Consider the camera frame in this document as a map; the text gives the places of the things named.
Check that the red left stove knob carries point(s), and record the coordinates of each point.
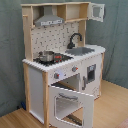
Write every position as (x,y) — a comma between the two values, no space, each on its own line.
(56,75)

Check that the wooden toy kitchen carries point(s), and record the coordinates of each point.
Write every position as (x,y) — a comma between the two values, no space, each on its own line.
(57,38)

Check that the black toy stovetop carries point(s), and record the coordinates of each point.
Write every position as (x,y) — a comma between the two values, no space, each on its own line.
(56,58)

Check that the small metal pot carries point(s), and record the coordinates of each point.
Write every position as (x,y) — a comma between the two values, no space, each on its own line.
(46,56)

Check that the white microwave door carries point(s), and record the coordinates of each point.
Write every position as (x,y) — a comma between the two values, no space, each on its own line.
(96,11)

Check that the red right stove knob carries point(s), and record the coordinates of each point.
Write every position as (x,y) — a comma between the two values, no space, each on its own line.
(74,68)

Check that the grey range hood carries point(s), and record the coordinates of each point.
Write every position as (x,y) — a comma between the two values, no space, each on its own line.
(48,18)

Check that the grey toy sink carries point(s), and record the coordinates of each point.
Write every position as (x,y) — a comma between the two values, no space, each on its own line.
(79,51)

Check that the white cabinet door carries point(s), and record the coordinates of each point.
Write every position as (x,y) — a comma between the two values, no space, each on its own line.
(91,75)

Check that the red stove knob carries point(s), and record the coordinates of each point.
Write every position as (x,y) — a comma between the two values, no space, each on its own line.
(56,75)
(74,68)

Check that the white oven door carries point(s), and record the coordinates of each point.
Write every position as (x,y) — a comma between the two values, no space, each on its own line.
(63,102)

